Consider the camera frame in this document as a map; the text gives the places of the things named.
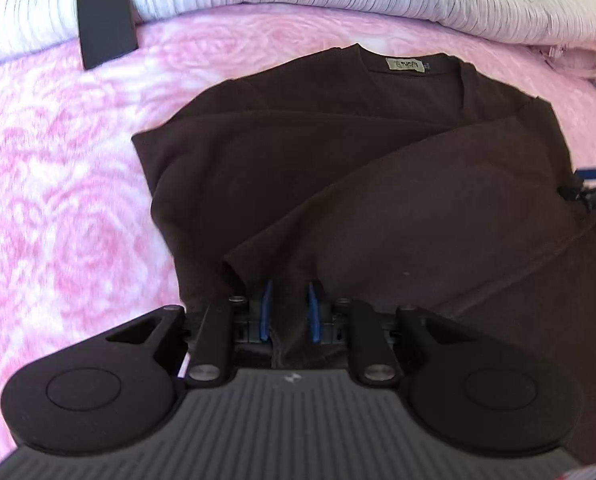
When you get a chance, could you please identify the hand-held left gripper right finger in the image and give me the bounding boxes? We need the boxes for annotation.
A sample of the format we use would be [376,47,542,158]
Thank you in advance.
[306,281,481,387]

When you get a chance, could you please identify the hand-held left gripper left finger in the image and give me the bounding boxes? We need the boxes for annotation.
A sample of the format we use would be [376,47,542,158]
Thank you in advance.
[103,280,274,387]

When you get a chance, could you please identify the dark brown sweater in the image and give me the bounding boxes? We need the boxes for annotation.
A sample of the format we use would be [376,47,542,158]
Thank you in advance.
[131,44,596,471]

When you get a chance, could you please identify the folded pink sheets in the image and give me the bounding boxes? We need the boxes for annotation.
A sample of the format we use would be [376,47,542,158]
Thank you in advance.
[530,42,596,78]

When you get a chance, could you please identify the pink rose-pattern blanket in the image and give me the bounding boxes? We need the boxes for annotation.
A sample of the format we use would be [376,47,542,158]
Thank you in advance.
[0,7,596,466]

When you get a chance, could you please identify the black smartphone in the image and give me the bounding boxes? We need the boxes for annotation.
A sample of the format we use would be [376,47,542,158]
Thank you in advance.
[76,0,140,71]

